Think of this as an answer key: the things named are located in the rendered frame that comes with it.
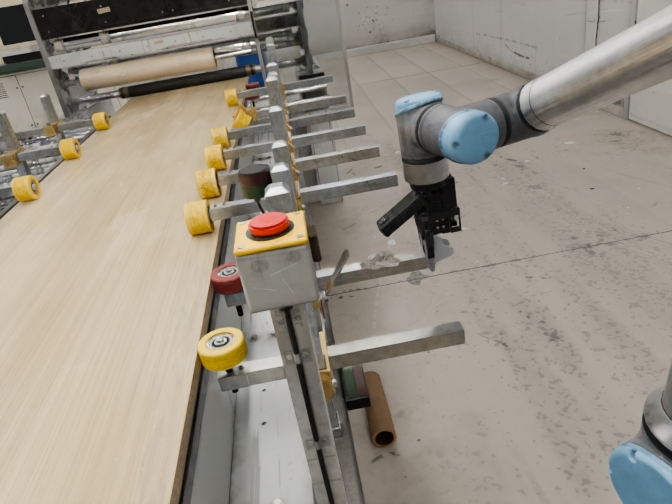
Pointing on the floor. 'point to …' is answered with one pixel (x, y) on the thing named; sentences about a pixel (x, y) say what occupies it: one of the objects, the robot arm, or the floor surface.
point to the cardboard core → (379, 412)
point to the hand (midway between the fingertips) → (428, 266)
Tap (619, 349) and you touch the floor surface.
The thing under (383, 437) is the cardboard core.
